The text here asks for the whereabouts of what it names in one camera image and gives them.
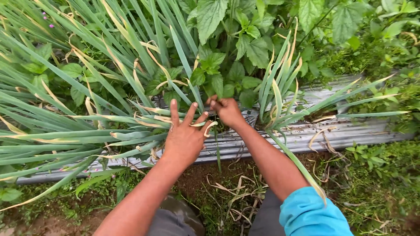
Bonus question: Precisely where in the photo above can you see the person's left hand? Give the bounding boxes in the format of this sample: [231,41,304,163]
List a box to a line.
[162,99,214,168]

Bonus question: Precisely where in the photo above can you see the person's right hand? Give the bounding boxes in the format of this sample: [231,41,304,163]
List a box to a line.
[206,94,247,130]

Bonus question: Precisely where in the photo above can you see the small green onion clump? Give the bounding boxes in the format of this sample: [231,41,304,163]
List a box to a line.
[257,17,411,207]

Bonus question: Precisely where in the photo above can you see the leafy green bush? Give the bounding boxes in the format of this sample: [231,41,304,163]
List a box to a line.
[292,0,420,113]

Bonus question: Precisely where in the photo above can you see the broad-leaved green weed plant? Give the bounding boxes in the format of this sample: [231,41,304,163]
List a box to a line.
[144,0,297,109]

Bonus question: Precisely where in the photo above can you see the large green onion clump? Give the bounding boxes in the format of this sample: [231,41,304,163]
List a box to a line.
[0,0,220,212]

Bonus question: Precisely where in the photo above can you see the person's blue sleeve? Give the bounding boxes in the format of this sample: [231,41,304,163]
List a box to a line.
[279,186,354,236]

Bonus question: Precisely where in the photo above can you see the heap of dry onion leaves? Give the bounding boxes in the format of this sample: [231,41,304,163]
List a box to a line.
[202,173,270,236]

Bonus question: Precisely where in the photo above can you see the person's grey trousers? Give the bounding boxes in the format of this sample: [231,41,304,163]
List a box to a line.
[147,188,287,236]

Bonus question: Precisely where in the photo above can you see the pink-flowered weed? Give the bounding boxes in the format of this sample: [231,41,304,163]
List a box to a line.
[41,11,56,29]

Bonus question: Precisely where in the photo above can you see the patch of low green weeds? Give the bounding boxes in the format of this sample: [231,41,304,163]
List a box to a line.
[323,139,420,236]

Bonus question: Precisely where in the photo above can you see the silver plastic mulch sheet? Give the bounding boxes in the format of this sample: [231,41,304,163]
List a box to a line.
[16,74,417,185]

